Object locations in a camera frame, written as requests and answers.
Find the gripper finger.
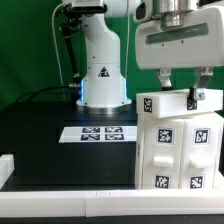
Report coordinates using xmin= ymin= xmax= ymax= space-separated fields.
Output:
xmin=158 ymin=68 xmax=173 ymax=91
xmin=189 ymin=66 xmax=213 ymax=101

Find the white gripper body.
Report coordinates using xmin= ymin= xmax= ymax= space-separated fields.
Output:
xmin=135 ymin=5 xmax=224 ymax=70

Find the white cabinet top block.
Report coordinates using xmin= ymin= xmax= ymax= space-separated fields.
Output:
xmin=136 ymin=89 xmax=223 ymax=118

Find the white cabinet door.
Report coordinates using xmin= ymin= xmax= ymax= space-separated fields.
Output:
xmin=142 ymin=118 xmax=184 ymax=189
xmin=179 ymin=113 xmax=223 ymax=190

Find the white cabinet box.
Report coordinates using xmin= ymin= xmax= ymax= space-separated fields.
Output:
xmin=135 ymin=115 xmax=220 ymax=189

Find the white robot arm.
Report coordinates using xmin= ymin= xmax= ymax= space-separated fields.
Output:
xmin=62 ymin=0 xmax=224 ymax=112

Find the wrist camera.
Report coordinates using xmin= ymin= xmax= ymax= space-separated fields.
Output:
xmin=134 ymin=0 xmax=155 ymax=23

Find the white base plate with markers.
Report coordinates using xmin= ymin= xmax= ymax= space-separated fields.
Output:
xmin=59 ymin=126 xmax=137 ymax=143

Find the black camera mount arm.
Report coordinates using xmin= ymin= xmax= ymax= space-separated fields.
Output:
xmin=60 ymin=5 xmax=81 ymax=83

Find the white cable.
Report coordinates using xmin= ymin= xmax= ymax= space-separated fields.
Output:
xmin=51 ymin=2 xmax=73 ymax=101

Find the black cable on table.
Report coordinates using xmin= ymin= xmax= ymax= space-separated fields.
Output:
xmin=15 ymin=84 xmax=83 ymax=103

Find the white U-shaped boundary frame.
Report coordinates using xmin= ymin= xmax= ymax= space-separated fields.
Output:
xmin=0 ymin=155 xmax=224 ymax=218

